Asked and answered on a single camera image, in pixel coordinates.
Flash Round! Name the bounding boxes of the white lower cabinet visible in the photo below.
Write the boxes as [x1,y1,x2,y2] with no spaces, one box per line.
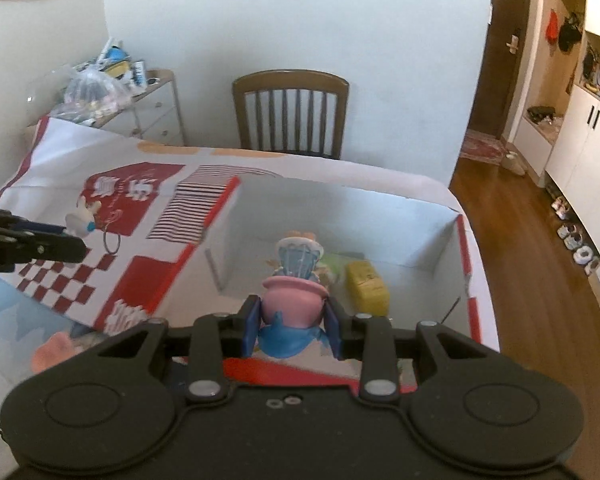
[544,82,600,261]

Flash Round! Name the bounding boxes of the white drawer cabinet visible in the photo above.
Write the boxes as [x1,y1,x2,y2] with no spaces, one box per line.
[92,69,187,147]

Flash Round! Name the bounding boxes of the row of small shoes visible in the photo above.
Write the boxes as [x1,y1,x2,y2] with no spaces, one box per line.
[550,195,600,276]

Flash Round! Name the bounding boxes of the black hanging bag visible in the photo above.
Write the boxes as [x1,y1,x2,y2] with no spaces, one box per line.
[559,12,583,53]

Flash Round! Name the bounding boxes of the white slippers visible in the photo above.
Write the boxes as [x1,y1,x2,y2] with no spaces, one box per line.
[502,151,528,176]

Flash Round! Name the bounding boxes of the red and white printed tablecloth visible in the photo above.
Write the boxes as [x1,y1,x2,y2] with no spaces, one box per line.
[0,115,501,356]

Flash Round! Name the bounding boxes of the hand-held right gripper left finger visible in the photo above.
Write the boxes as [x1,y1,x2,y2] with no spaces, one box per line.
[95,294,262,403]

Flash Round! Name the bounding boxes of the yellow small box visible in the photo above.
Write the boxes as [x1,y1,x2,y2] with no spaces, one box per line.
[345,260,392,317]

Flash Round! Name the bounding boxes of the clear plastic bag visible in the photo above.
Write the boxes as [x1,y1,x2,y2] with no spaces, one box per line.
[50,64,133,122]

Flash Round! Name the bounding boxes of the pink and blue toy figure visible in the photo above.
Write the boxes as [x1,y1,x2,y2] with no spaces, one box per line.
[257,276,331,361]

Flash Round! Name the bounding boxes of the brown wooden chair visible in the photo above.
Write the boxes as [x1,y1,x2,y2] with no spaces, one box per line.
[231,68,351,161]

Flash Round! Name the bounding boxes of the red cardboard box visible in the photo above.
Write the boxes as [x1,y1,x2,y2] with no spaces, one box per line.
[97,175,501,397]

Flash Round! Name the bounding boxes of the white toy keychain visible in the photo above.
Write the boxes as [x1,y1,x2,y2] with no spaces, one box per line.
[64,196,122,257]

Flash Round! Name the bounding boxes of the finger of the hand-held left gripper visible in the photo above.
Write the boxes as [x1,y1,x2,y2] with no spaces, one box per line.
[0,204,67,237]
[0,232,87,274]

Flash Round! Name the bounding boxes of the patterned door mat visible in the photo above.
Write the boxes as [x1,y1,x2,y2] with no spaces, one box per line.
[461,129,508,165]

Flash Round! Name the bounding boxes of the blue and white packets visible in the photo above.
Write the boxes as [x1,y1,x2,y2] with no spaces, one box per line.
[82,37,148,88]

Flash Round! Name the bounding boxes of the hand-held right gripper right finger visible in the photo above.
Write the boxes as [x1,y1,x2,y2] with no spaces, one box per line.
[324,296,496,405]

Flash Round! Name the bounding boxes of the dark brown door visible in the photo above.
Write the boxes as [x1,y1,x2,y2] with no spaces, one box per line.
[467,0,537,143]

